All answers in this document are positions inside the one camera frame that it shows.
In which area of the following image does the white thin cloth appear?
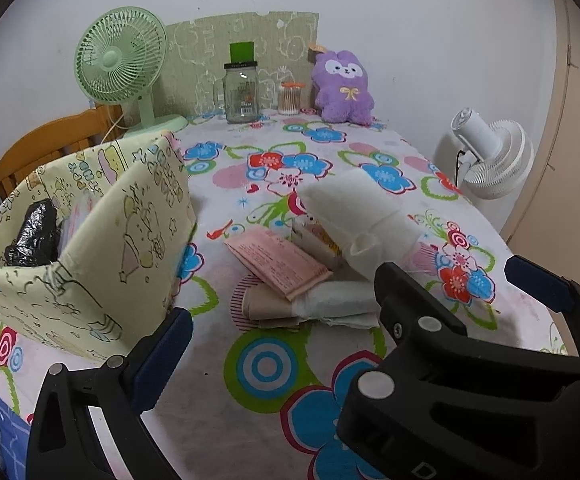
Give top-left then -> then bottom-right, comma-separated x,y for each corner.
294,280 -> 380,329

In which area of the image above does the green patterned board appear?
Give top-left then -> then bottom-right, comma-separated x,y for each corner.
162,10 -> 319,117

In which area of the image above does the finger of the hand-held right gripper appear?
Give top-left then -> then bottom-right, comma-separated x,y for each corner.
336,261 -> 580,461

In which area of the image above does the white standing fan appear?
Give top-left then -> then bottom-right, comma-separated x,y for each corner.
432,107 -> 527,202

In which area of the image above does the yellow printed fabric storage box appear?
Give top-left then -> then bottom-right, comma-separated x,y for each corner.
0,131 -> 199,364

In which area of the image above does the glass jar with black lid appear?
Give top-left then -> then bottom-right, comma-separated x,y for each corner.
215,61 -> 261,125

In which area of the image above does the white towel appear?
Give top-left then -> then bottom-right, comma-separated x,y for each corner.
300,169 -> 422,282

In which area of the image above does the beige cloth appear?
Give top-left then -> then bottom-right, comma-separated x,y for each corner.
241,281 -> 302,322

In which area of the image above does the clear plastic bag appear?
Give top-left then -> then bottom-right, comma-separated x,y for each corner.
56,204 -> 92,257

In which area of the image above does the purple plush bunny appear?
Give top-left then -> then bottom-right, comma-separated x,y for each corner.
307,42 -> 375,126

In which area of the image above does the floral tablecloth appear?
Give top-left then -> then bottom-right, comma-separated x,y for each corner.
0,107 -> 571,480

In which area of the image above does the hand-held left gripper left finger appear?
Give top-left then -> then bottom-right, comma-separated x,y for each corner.
25,307 -> 194,480

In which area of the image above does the beige door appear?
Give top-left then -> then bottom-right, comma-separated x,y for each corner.
499,0 -> 580,261

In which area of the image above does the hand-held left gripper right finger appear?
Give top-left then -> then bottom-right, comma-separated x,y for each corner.
504,255 -> 580,358

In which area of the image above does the black plastic bag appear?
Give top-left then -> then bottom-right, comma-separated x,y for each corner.
4,199 -> 64,267

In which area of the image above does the green desk fan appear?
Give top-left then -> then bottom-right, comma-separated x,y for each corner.
73,6 -> 189,139

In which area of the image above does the pink packet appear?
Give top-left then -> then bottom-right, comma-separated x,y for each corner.
224,226 -> 332,302

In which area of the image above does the wooden bed headboard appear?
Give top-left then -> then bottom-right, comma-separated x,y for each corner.
0,105 -> 127,202

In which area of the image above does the cotton swab jar orange lid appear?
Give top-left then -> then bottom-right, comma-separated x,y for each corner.
277,81 -> 305,115

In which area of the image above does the green box behind jar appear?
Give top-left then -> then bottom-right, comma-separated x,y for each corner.
229,41 -> 255,66

